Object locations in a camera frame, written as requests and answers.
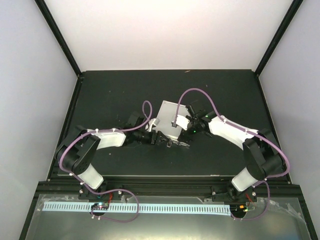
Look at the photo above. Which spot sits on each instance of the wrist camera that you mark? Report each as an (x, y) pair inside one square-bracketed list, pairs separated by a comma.
[(180, 121), (153, 123)]

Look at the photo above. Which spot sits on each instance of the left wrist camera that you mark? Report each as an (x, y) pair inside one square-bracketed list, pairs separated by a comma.
[(153, 123)]

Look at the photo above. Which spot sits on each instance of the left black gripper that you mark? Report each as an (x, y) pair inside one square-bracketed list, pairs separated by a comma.
[(157, 140)]

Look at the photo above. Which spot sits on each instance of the aluminium poker case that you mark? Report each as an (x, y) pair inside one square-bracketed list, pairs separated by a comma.
[(166, 117)]

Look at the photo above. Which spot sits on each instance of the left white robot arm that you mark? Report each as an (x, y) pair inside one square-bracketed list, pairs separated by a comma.
[(76, 152)]

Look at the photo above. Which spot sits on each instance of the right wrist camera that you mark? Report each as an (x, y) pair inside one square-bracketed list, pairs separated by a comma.
[(180, 121)]

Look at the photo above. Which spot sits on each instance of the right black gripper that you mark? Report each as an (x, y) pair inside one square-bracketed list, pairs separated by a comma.
[(182, 137)]

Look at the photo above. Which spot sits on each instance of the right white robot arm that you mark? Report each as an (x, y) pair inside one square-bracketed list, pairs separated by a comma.
[(260, 150)]

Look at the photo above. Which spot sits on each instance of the white slotted cable duct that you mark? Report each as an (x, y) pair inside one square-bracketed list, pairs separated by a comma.
[(142, 208)]

